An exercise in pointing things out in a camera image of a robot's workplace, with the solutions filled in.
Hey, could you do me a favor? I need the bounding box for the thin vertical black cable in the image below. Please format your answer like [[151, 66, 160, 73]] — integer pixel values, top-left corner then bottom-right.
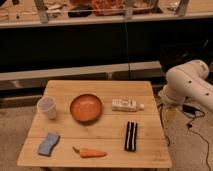
[[124, 18, 132, 80]]

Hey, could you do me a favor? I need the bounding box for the orange round bowl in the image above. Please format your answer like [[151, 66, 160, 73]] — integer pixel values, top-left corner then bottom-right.
[[70, 94, 103, 122]]

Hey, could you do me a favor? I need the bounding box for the orange plastic carrot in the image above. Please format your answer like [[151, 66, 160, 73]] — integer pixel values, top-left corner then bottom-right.
[[73, 148, 107, 158]]

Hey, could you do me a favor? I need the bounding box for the white plastic cup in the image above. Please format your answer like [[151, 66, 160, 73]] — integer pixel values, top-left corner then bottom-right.
[[37, 96, 57, 119]]

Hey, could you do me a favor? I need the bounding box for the blue wavy sponge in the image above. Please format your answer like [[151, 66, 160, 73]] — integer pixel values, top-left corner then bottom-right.
[[37, 133, 60, 157]]

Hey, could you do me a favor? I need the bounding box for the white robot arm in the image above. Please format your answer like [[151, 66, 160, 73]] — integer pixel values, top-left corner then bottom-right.
[[161, 60, 213, 112]]

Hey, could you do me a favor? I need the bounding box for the wooden folding table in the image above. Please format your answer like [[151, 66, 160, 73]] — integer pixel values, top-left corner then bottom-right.
[[17, 80, 172, 169]]

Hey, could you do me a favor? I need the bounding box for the black power adapter with cable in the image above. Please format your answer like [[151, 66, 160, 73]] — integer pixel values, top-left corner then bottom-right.
[[182, 105, 205, 118]]

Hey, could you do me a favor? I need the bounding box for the black box on floor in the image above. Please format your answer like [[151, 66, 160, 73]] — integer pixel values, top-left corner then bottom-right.
[[159, 40, 213, 72]]

